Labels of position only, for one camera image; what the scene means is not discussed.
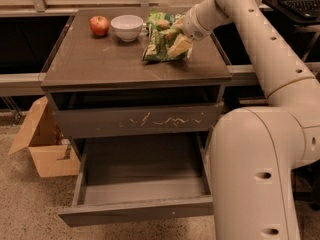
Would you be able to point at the open grey middle drawer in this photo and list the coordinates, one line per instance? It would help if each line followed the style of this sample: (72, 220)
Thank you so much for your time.
(138, 178)

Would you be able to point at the white ceramic bowl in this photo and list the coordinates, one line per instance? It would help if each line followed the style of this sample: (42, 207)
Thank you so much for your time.
(127, 27)

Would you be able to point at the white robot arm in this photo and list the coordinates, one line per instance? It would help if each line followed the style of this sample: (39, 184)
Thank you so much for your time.
(253, 150)

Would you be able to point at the green snack bag with logo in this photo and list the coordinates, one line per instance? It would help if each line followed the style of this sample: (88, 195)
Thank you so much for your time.
(160, 20)

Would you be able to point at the grey drawer cabinet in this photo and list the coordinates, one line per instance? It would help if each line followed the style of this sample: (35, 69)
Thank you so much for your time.
(104, 73)

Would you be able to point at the grey scratched upper drawer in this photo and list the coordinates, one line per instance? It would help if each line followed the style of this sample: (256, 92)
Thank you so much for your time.
(92, 123)

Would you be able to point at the open cardboard box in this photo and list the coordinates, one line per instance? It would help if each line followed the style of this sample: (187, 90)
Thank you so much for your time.
(51, 153)

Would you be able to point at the green jalapeno chip bag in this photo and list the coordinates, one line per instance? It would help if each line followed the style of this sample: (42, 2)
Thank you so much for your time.
(159, 44)

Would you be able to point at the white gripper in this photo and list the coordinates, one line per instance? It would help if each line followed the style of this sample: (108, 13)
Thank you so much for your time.
(192, 26)

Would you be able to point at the red apple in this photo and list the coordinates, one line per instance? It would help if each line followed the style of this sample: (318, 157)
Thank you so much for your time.
(99, 25)

